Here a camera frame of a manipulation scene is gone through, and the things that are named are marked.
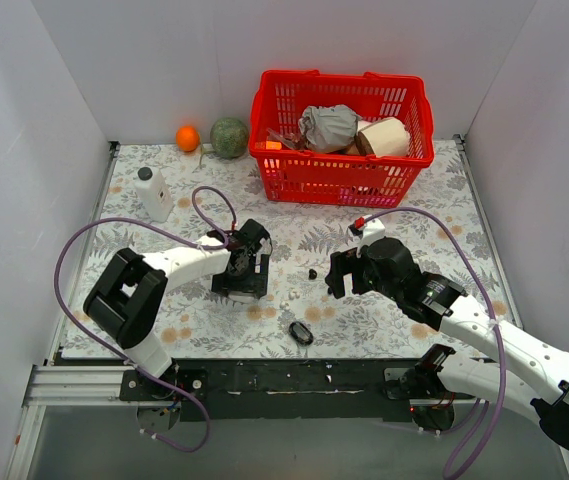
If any floral patterned table mat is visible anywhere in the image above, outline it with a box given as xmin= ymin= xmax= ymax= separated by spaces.
xmin=60 ymin=140 xmax=518 ymax=362

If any green melon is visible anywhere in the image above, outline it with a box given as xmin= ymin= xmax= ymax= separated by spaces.
xmin=198 ymin=117 xmax=250 ymax=169

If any black earbud charging case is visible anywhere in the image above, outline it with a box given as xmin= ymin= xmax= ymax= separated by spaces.
xmin=288 ymin=321 xmax=314 ymax=346

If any orange fruit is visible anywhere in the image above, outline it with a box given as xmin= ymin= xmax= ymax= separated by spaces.
xmin=175 ymin=125 xmax=201 ymax=153

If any white bottle black cap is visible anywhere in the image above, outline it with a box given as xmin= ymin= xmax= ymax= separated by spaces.
xmin=134 ymin=167 xmax=174 ymax=223

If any beige paper roll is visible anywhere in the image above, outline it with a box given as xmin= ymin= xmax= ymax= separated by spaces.
xmin=355 ymin=117 xmax=411 ymax=157

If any red plastic shopping basket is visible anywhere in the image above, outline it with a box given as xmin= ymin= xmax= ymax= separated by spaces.
xmin=249 ymin=70 xmax=435 ymax=207

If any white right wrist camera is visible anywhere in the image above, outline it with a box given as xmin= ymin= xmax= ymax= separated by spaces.
xmin=349 ymin=215 xmax=386 ymax=257

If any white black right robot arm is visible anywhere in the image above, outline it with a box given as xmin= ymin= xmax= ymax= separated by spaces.
xmin=325 ymin=237 xmax=569 ymax=450

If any white earbud charging case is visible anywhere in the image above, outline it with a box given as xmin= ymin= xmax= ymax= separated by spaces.
xmin=228 ymin=292 xmax=255 ymax=304

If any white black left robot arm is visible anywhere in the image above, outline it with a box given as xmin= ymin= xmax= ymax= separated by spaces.
xmin=83 ymin=219 xmax=272 ymax=400

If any clear plastic snack wrapper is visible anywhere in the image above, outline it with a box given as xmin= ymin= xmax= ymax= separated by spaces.
xmin=267 ymin=128 xmax=306 ymax=151

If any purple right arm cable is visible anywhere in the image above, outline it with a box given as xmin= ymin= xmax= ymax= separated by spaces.
xmin=363 ymin=206 xmax=507 ymax=480

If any crumpled grey bag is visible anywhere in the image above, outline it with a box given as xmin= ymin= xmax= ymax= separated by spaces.
xmin=298 ymin=104 xmax=360 ymax=154

